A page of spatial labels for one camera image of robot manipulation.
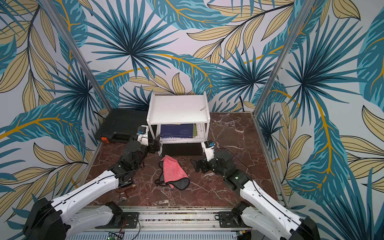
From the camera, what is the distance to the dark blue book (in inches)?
32.8

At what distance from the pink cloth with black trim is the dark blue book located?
17cm

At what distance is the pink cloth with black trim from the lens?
853 mm
